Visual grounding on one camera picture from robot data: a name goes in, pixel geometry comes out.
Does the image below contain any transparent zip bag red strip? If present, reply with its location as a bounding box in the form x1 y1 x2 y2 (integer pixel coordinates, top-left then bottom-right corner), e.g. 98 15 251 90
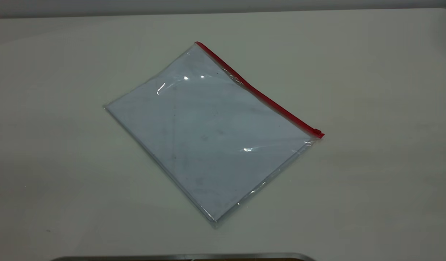
103 41 325 229

